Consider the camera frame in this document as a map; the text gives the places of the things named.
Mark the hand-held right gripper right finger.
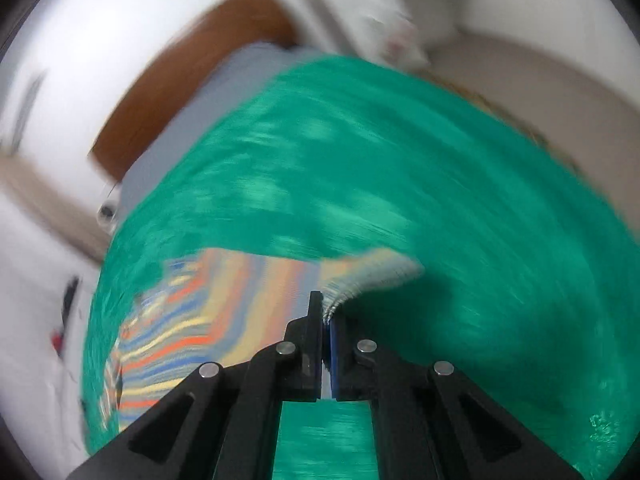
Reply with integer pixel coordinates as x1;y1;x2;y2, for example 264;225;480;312
322;316;586;480

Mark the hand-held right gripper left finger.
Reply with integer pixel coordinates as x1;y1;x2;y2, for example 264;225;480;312
65;291;323;480

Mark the striped knit sweater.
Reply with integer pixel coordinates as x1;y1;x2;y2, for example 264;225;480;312
102;247;426;433

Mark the green patterned blanket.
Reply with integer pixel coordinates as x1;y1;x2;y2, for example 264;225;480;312
80;55;640;480

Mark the black cloth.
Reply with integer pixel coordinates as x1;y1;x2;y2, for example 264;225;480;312
61;276;82;332

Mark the small white fan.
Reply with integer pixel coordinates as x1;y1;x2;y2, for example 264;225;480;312
97;185;123;233

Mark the white window-seat cabinet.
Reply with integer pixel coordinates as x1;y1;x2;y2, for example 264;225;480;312
0;240;103;461

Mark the brown wooden headboard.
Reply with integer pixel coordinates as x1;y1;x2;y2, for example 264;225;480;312
89;0;301;181

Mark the white plastic bag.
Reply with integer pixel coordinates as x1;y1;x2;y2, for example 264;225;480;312
350;0;431;68

